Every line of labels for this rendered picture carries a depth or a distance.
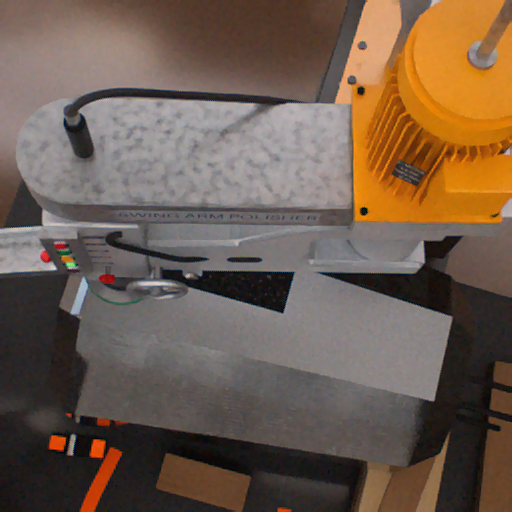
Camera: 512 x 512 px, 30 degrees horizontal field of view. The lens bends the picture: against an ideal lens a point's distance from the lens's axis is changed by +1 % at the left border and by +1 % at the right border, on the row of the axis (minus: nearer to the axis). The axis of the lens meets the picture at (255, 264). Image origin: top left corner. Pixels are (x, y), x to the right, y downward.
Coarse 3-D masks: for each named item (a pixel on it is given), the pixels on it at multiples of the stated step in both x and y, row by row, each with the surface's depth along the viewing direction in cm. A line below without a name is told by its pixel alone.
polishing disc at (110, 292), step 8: (152, 272) 266; (88, 280) 264; (96, 280) 265; (120, 280) 265; (128, 280) 265; (136, 280) 265; (96, 288) 264; (104, 288) 264; (112, 288) 264; (120, 288) 264; (104, 296) 263; (112, 296) 264; (120, 296) 264; (128, 296) 264
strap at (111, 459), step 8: (112, 448) 335; (112, 456) 334; (104, 464) 333; (112, 464) 333; (104, 472) 332; (112, 472) 333; (96, 480) 332; (104, 480) 332; (96, 488) 331; (88, 496) 330; (96, 496) 330; (88, 504) 329
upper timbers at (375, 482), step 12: (444, 444) 322; (444, 456) 321; (432, 468) 320; (372, 480) 318; (384, 480) 318; (432, 480) 319; (360, 492) 322; (372, 492) 317; (384, 492) 317; (432, 492) 318; (360, 504) 316; (372, 504) 316; (420, 504) 316; (432, 504) 317
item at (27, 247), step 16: (0, 240) 259; (16, 240) 258; (32, 240) 257; (0, 256) 258; (16, 256) 257; (32, 256) 256; (0, 272) 252; (16, 272) 251; (32, 272) 251; (48, 272) 251
